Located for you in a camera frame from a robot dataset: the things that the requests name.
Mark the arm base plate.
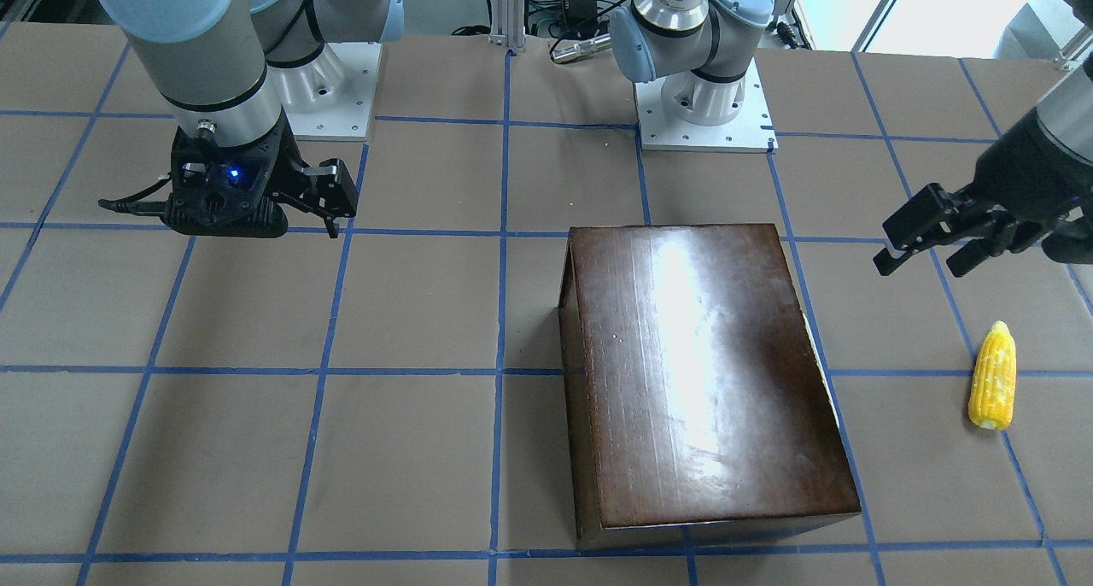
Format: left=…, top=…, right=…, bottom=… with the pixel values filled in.
left=634, top=61, right=780, bottom=153
left=268, top=44, right=383, bottom=143

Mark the yellow corn cob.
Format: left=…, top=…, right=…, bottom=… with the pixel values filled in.
left=967, top=320, right=1016, bottom=431

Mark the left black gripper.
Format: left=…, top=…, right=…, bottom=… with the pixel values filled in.
left=872, top=108, right=1092, bottom=278

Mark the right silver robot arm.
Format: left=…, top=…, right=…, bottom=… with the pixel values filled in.
left=98, top=0, right=406, bottom=238

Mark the aluminium frame post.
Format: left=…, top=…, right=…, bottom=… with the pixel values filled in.
left=487, top=0, right=528, bottom=56

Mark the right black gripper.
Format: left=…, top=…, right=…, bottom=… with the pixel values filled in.
left=164, top=114, right=359, bottom=238

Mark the black power adapter box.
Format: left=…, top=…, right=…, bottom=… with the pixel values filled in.
left=559, top=0, right=599, bottom=26

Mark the dark brown wooden cabinet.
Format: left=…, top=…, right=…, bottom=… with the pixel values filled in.
left=557, top=223, right=862, bottom=552

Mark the silver metal cylinder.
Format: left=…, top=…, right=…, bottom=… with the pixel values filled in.
left=550, top=34, right=612, bottom=65

